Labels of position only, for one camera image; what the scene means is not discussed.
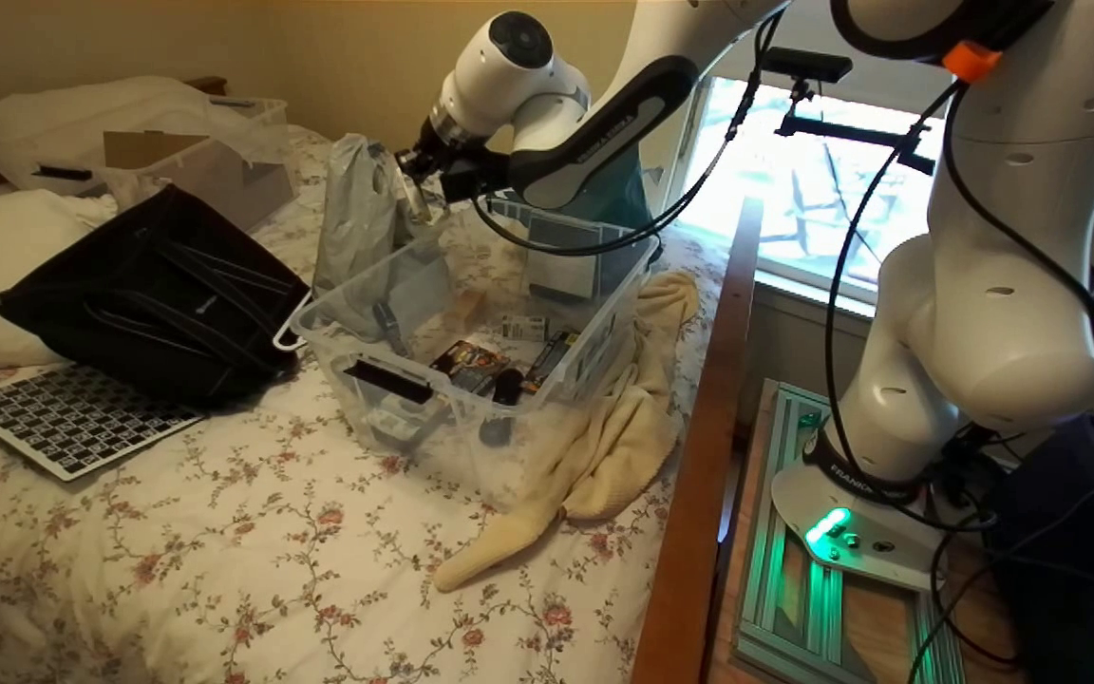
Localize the bright window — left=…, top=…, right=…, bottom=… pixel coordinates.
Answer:
left=675, top=73, right=957, bottom=304

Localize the black camera on clamp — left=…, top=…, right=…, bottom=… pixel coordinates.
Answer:
left=758, top=44, right=942, bottom=179

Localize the beige towel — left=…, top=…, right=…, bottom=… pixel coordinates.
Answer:
left=429, top=267, right=708, bottom=598

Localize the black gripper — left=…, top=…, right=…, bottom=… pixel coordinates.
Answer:
left=392, top=115, right=471, bottom=194

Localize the clear plastic bag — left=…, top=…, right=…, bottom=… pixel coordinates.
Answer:
left=312, top=129, right=402, bottom=298

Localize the floral bedsheet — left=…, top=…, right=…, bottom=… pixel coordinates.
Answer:
left=0, top=116, right=734, bottom=684

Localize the dark blue chair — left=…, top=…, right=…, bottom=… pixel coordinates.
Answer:
left=985, top=408, right=1094, bottom=684

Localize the brown cardboard box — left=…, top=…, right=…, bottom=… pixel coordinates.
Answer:
left=93, top=124, right=301, bottom=236

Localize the grey crumpled plastic bag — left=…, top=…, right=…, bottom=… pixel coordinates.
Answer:
left=392, top=186, right=457, bottom=258

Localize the brown wooden footboard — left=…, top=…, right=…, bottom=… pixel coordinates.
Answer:
left=627, top=194, right=766, bottom=684

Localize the black container latch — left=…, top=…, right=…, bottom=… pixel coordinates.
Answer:
left=347, top=358, right=440, bottom=412

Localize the green lit robot platform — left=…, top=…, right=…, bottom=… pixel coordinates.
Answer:
left=734, top=376, right=972, bottom=684

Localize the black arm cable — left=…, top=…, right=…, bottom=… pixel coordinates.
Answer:
left=467, top=5, right=1094, bottom=508

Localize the white hanger hook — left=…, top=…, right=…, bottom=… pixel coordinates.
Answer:
left=268, top=289, right=319, bottom=358

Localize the dark fabric bag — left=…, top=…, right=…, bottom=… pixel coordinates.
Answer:
left=0, top=182, right=314, bottom=413

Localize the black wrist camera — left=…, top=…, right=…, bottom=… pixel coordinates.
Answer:
left=440, top=153, right=519, bottom=206

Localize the clear plastic storage container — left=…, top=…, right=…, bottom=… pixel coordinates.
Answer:
left=288, top=175, right=680, bottom=508

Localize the black floor cable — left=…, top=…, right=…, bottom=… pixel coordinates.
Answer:
left=905, top=499, right=1044, bottom=678

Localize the orange cable clip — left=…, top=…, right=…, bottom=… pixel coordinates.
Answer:
left=942, top=38, right=1008, bottom=89

